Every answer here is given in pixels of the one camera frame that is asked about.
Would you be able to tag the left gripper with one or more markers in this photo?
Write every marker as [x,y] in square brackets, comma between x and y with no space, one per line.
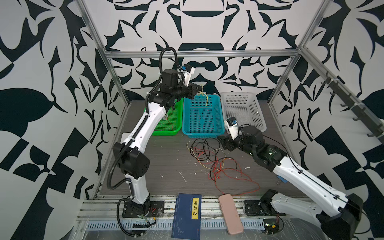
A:
[191,91]

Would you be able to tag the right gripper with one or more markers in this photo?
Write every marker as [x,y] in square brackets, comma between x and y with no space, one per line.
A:
[226,140]

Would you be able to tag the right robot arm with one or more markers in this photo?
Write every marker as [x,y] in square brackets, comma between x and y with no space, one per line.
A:
[335,213]

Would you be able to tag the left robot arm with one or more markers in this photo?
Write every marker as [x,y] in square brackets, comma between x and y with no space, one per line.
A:
[130,164]

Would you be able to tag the teal plastic basket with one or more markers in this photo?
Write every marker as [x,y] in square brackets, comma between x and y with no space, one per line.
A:
[203,117]

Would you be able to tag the green plastic basket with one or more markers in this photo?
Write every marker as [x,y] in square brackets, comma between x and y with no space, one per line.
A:
[171,123]

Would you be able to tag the white plastic basket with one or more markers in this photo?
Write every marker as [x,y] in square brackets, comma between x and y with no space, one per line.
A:
[244,107]

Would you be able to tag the white box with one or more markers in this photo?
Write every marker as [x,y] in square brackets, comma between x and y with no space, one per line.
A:
[128,139]

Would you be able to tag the pink case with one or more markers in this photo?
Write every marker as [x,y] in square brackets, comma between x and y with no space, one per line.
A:
[230,214]

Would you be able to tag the blue book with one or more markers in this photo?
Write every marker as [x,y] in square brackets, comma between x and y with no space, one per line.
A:
[187,217]

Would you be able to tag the small circuit board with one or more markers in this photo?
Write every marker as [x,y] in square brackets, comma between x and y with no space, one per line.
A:
[273,226]

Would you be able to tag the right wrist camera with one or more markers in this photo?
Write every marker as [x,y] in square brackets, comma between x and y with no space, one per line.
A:
[232,127]

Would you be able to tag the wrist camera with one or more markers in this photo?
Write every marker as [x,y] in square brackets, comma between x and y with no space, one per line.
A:
[186,73]
[232,127]

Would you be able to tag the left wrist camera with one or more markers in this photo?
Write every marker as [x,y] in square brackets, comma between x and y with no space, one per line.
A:
[186,73]

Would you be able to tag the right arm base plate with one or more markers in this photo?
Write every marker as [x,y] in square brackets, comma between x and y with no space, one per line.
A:
[263,206]

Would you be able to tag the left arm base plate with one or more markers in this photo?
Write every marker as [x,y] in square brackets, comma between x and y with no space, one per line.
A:
[149,209]

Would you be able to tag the wall hook rail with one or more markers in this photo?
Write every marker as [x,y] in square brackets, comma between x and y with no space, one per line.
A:
[352,103]

